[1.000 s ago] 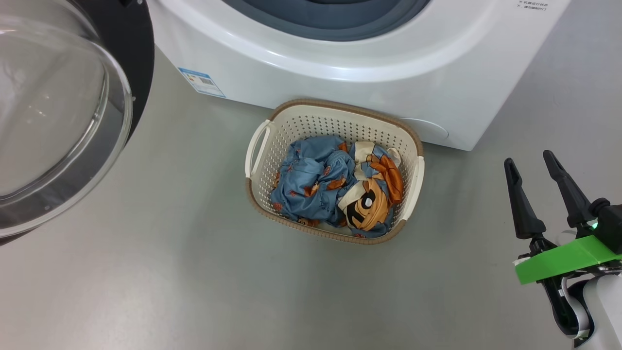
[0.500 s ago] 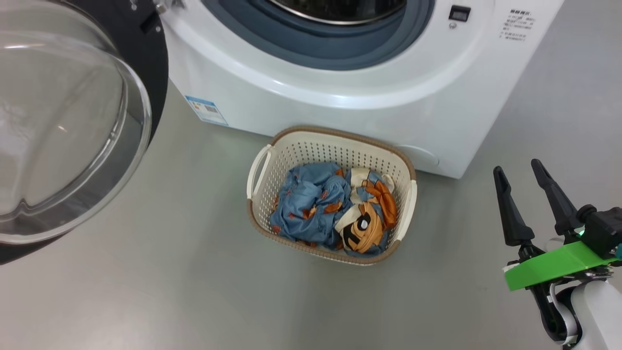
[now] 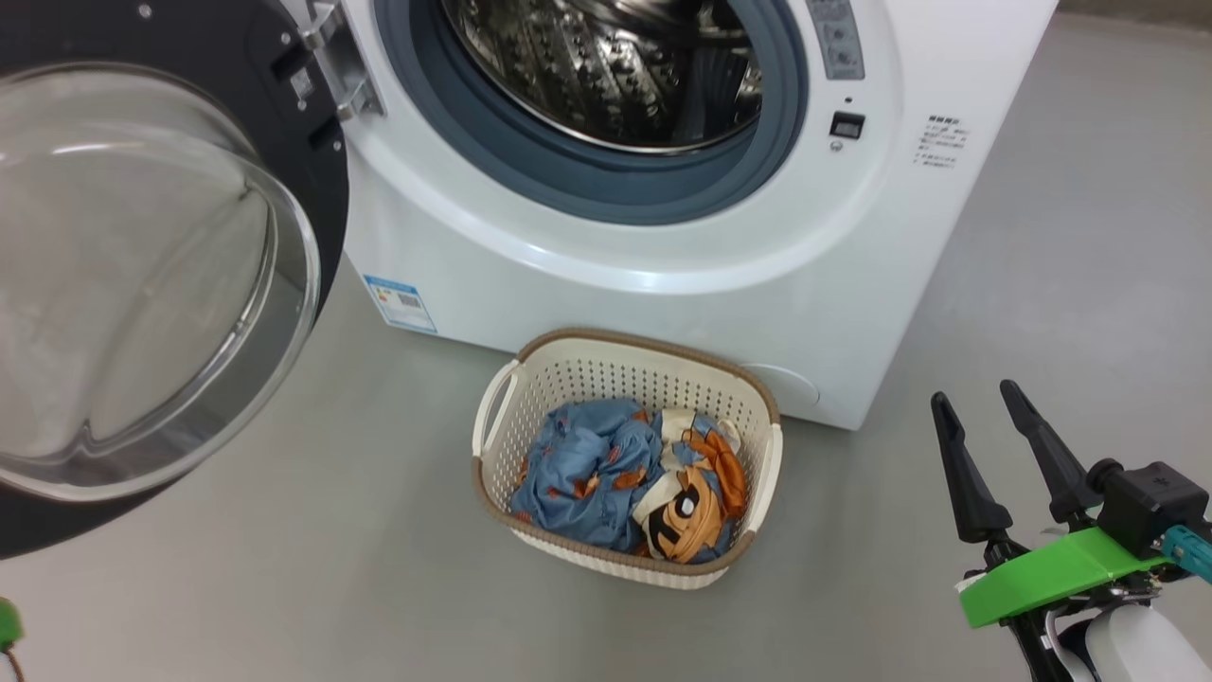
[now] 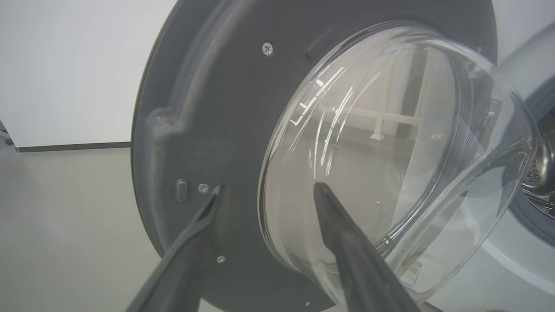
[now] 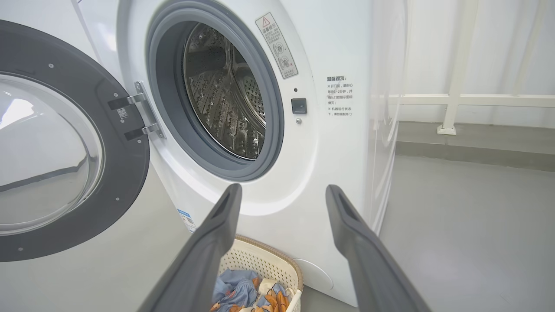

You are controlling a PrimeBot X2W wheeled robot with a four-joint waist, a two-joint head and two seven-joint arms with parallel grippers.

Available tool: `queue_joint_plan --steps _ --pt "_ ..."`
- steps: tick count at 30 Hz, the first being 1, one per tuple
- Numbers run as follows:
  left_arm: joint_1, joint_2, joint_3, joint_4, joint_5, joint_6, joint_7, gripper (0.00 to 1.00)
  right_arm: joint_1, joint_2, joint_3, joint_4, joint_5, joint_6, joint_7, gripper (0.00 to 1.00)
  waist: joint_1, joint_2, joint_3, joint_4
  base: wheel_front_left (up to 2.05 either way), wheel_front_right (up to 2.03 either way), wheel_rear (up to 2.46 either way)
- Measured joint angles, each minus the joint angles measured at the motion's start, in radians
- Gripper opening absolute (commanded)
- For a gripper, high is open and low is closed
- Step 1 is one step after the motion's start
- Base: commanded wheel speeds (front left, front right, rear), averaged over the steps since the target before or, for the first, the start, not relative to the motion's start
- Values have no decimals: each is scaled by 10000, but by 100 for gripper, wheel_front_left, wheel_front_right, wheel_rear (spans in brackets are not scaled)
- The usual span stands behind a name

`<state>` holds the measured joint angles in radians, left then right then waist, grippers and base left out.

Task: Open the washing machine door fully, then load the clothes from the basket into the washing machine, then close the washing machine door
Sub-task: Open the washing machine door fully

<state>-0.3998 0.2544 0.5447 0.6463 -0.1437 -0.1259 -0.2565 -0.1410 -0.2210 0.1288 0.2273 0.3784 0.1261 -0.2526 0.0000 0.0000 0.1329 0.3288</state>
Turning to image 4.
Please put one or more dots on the white front-load washing machine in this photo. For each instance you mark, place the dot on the white front-load washing machine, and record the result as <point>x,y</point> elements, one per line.
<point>520,277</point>

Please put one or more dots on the black round glass washer door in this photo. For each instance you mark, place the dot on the black round glass washer door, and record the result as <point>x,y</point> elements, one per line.
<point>225,108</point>

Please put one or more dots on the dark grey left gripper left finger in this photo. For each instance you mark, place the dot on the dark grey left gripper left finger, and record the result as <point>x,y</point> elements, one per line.
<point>182,268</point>

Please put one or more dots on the blue energy label sticker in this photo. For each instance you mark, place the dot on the blue energy label sticker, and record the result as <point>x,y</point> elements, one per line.
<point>411,274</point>

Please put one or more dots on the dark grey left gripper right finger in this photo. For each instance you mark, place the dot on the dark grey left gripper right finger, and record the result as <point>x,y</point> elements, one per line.
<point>360,268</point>

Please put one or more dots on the stainless steel washing machine drum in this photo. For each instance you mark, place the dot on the stainless steel washing machine drum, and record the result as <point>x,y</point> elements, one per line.
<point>544,173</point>

